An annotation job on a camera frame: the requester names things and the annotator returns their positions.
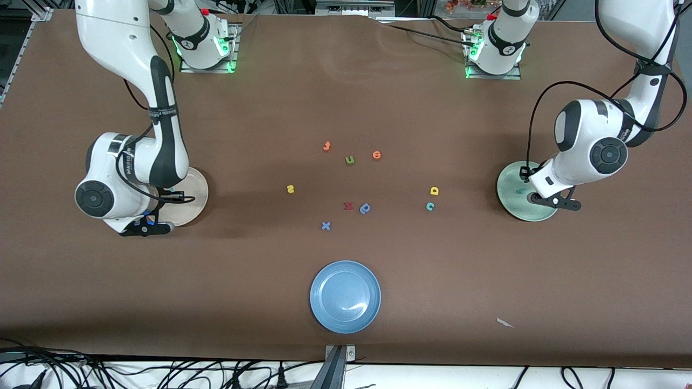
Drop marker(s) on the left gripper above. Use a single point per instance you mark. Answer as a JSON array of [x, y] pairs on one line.
[[523, 174]]

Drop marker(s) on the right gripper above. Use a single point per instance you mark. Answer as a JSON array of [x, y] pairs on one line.
[[174, 195]]

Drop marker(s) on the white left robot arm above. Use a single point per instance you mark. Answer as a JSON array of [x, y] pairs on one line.
[[584, 146]]

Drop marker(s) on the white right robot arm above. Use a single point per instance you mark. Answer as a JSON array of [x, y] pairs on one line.
[[135, 162]]

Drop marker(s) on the beige round plate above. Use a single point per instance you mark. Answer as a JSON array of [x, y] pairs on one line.
[[194, 205]]

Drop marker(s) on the green round plate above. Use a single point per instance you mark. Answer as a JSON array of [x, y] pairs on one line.
[[511, 204]]

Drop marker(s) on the white paper scrap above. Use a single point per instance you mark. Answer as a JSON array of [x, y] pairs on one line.
[[505, 323]]

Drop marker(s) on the blue letter p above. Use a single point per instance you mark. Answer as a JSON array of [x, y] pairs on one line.
[[365, 208]]

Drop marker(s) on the orange flowers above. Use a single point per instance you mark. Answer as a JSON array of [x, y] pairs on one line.
[[465, 5]]

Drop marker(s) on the brown table cover sheet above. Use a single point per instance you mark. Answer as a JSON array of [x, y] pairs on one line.
[[346, 108]]

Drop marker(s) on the blue round plate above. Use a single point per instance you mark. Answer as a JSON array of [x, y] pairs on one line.
[[345, 297]]

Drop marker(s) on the grey equipment box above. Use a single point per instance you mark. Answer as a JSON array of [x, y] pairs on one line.
[[354, 7]]

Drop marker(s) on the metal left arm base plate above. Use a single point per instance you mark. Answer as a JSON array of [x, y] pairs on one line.
[[494, 76]]

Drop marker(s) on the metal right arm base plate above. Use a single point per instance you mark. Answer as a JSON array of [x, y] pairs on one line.
[[208, 70]]

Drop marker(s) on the aluminium frame rail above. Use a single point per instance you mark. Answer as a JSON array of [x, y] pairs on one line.
[[40, 16]]

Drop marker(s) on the metal table bracket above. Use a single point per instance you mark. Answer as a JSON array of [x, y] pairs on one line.
[[350, 353]]

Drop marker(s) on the grey aluminium post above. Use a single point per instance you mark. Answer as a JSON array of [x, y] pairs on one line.
[[332, 373]]

